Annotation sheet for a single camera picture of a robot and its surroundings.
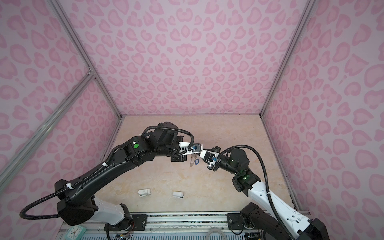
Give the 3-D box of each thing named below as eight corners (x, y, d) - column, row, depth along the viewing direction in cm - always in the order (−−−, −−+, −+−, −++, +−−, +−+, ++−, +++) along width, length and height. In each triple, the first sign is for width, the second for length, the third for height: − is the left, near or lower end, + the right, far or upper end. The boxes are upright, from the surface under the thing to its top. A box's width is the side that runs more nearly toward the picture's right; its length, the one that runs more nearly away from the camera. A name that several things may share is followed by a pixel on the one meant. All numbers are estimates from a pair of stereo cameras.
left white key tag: (140, 197, 83) (138, 195, 80) (140, 193, 85) (138, 190, 81) (151, 195, 84) (149, 192, 81) (151, 190, 86) (149, 188, 82)
